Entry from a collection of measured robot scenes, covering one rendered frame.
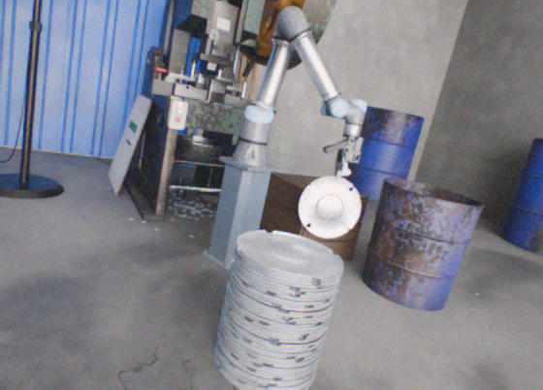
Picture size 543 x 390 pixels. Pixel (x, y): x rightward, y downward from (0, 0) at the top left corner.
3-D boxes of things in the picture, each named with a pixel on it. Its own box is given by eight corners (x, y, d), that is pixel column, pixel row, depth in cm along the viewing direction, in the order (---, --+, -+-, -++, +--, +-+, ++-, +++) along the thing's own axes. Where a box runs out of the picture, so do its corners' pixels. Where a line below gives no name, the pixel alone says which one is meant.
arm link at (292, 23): (298, -7, 145) (358, 110, 153) (297, 1, 156) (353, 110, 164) (271, 10, 147) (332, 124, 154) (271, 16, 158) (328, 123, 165)
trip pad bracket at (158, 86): (168, 120, 196) (174, 81, 192) (148, 116, 191) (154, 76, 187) (165, 118, 201) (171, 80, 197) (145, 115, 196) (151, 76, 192)
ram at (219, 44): (233, 60, 216) (242, 4, 210) (207, 53, 208) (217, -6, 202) (221, 60, 230) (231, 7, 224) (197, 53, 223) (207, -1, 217)
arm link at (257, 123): (238, 137, 156) (244, 103, 153) (241, 135, 169) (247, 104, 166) (268, 144, 156) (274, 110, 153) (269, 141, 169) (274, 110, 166)
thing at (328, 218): (325, 249, 183) (326, 250, 182) (285, 205, 177) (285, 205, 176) (372, 209, 181) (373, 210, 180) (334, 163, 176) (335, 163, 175)
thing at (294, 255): (309, 235, 123) (310, 233, 123) (365, 279, 97) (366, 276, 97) (223, 230, 111) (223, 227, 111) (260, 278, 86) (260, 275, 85)
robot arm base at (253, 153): (273, 167, 164) (278, 144, 162) (248, 166, 153) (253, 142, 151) (249, 158, 174) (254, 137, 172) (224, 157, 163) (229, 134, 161)
